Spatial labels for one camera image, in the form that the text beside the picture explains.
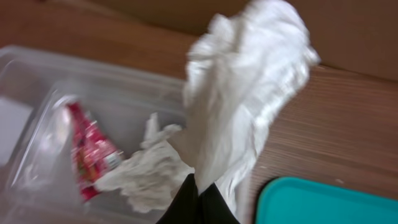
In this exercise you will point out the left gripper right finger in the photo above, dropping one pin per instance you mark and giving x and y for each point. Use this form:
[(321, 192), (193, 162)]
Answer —
[(212, 209)]

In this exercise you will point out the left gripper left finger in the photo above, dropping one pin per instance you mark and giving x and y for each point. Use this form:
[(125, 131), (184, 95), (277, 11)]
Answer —
[(183, 209)]

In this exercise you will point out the grey paper napkin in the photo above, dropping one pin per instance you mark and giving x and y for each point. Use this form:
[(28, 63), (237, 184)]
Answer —
[(152, 176)]

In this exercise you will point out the red snack wrapper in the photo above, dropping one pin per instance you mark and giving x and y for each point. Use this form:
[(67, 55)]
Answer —
[(93, 154)]

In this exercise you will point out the white tissue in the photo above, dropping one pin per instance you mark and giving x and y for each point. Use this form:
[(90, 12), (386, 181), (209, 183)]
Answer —
[(240, 74)]

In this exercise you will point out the teal plastic serving tray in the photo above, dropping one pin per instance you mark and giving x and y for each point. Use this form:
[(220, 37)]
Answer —
[(294, 200)]

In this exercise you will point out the clear plastic bin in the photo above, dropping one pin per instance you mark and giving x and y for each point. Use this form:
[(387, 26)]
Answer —
[(37, 184)]

